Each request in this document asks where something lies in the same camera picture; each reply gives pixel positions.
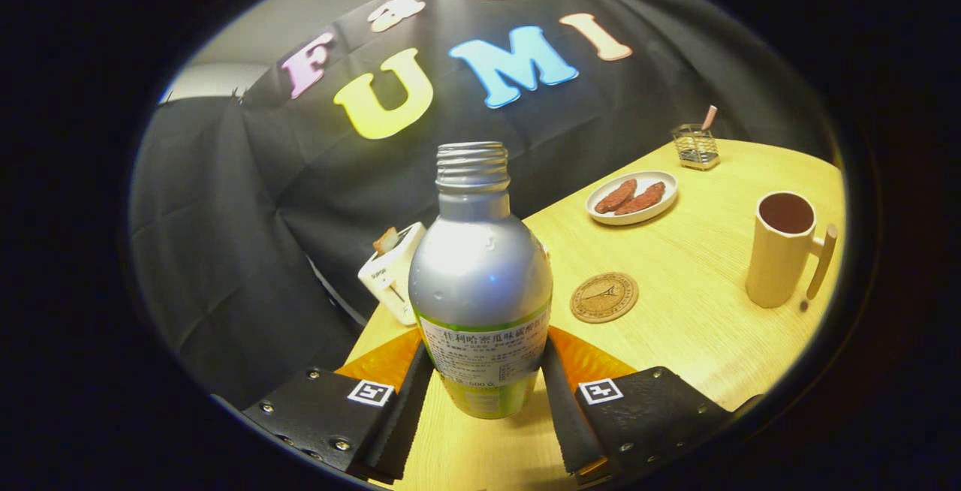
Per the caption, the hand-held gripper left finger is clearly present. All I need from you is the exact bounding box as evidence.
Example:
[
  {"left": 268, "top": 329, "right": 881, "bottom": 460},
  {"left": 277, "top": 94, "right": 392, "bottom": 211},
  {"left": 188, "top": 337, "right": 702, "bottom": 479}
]
[{"left": 244, "top": 328, "right": 436, "bottom": 486}]

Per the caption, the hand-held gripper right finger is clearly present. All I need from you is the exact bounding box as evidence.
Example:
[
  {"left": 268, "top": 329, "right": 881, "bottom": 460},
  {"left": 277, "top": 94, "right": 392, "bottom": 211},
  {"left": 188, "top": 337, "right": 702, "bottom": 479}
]
[{"left": 542, "top": 326, "right": 733, "bottom": 486}]

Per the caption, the round cork coaster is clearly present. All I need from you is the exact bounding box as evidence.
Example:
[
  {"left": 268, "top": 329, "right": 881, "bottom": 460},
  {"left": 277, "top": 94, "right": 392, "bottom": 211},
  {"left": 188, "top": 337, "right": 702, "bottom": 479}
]
[{"left": 569, "top": 272, "right": 640, "bottom": 324}]

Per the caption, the silver juice bottle green label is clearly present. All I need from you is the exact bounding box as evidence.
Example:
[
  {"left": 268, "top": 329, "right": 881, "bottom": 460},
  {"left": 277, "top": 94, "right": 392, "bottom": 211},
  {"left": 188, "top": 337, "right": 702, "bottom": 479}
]
[{"left": 408, "top": 141, "right": 554, "bottom": 420}]

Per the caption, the beige cup with wooden handle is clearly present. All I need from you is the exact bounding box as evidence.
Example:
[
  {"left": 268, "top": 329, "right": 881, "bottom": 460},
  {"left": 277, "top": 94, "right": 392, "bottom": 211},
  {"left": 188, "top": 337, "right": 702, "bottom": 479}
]
[{"left": 745, "top": 191, "right": 839, "bottom": 309}]

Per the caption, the wooden table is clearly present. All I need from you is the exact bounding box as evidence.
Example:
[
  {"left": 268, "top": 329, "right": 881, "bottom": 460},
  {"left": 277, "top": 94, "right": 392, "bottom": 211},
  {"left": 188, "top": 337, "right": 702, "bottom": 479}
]
[{"left": 342, "top": 138, "right": 848, "bottom": 491}]

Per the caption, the white toaster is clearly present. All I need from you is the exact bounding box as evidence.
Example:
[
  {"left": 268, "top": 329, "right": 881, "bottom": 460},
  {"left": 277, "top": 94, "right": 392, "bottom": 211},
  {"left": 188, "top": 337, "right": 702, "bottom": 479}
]
[{"left": 357, "top": 221, "right": 427, "bottom": 327}]

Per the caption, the white oval plate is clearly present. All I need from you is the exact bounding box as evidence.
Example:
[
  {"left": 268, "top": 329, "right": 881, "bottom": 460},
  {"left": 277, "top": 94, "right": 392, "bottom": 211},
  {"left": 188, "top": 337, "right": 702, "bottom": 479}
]
[{"left": 585, "top": 170, "right": 679, "bottom": 226}]

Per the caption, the brown sausage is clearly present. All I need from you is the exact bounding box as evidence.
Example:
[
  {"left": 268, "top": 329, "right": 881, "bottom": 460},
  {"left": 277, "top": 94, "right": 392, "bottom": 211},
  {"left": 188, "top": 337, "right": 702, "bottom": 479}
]
[
  {"left": 614, "top": 181, "right": 667, "bottom": 215},
  {"left": 594, "top": 179, "right": 638, "bottom": 215}
]

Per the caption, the black backdrop cloth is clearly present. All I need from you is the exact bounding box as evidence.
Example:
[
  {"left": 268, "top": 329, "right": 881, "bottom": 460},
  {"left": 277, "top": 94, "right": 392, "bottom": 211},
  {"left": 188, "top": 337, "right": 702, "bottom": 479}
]
[{"left": 128, "top": 0, "right": 834, "bottom": 409}]

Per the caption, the wire mesh holder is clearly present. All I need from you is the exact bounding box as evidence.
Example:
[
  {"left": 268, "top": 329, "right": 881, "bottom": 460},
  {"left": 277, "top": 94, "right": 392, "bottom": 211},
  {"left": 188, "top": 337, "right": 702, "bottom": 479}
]
[{"left": 671, "top": 124, "right": 720, "bottom": 171}]

